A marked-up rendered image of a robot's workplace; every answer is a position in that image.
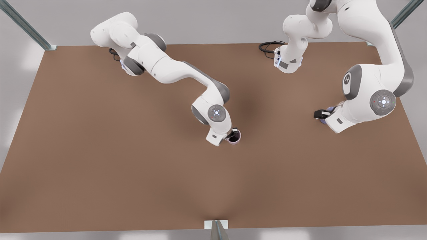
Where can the pink cup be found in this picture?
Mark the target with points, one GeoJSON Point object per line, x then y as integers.
{"type": "Point", "coordinates": [236, 138]}

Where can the purple cup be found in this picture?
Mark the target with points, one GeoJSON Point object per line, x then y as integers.
{"type": "Point", "coordinates": [329, 110]}

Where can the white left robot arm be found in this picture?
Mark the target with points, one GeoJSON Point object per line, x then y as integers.
{"type": "Point", "coordinates": [367, 66]}

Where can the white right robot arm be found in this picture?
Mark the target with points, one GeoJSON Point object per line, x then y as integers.
{"type": "Point", "coordinates": [166, 68]}

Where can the silver frame post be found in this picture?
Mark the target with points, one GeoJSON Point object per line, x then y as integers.
{"type": "Point", "coordinates": [405, 12]}
{"type": "Point", "coordinates": [25, 25]}
{"type": "Point", "coordinates": [218, 230]}

